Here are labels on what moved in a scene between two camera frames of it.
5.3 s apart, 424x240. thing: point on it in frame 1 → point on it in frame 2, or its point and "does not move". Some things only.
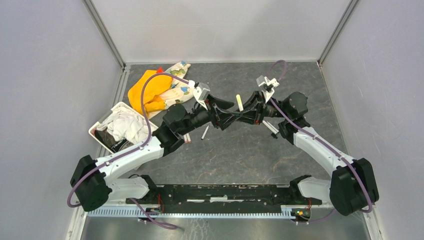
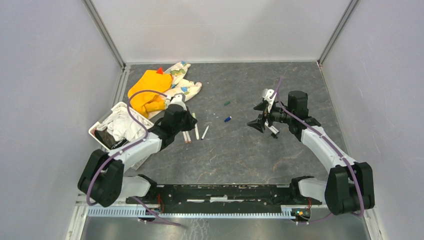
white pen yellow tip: x=239 y=102 → x=196 y=127
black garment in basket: x=105 y=137 does not move
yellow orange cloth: x=153 y=102 does not move
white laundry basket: x=91 y=130 does not move
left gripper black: x=223 y=120 → x=191 y=121
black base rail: x=223 y=199 does not move
